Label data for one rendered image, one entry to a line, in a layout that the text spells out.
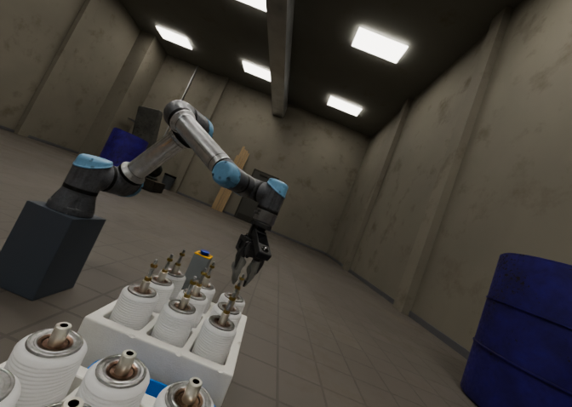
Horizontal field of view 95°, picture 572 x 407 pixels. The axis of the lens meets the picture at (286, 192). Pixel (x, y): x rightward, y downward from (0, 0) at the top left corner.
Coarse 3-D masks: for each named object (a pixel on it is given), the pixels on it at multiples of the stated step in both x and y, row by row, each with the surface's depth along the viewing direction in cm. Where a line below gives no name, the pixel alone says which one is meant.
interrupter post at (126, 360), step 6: (126, 354) 42; (132, 354) 43; (120, 360) 42; (126, 360) 42; (132, 360) 42; (120, 366) 42; (126, 366) 42; (114, 372) 42; (120, 372) 42; (126, 372) 42
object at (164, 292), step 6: (156, 288) 79; (162, 288) 80; (168, 288) 82; (162, 294) 80; (168, 294) 82; (162, 300) 81; (168, 300) 84; (156, 306) 80; (162, 306) 81; (156, 312) 80
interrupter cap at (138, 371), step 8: (104, 360) 43; (112, 360) 44; (136, 360) 46; (96, 368) 41; (104, 368) 41; (112, 368) 42; (136, 368) 44; (144, 368) 45; (96, 376) 40; (104, 376) 40; (112, 376) 41; (120, 376) 41; (128, 376) 42; (136, 376) 42; (144, 376) 43; (104, 384) 39; (112, 384) 39; (120, 384) 40; (128, 384) 40; (136, 384) 41
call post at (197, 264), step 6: (192, 258) 110; (198, 258) 110; (204, 258) 110; (192, 264) 109; (198, 264) 110; (204, 264) 110; (186, 270) 109; (192, 270) 109; (198, 270) 109; (186, 276) 109; (192, 276) 109; (198, 276) 109; (186, 282) 109; (186, 288) 108
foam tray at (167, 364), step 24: (96, 312) 67; (96, 336) 63; (120, 336) 64; (144, 336) 65; (192, 336) 74; (240, 336) 85; (96, 360) 63; (144, 360) 63; (168, 360) 64; (192, 360) 64; (168, 384) 63; (216, 384) 64
